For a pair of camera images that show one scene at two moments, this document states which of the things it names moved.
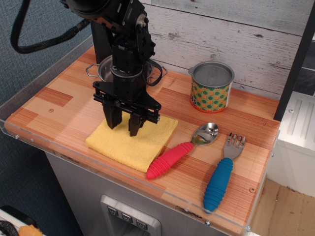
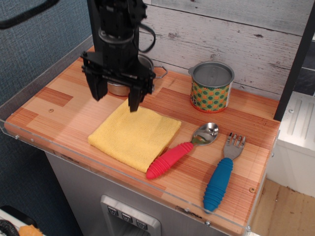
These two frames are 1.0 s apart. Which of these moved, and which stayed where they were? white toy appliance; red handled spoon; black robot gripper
Moved: black robot gripper
Stayed: white toy appliance; red handled spoon
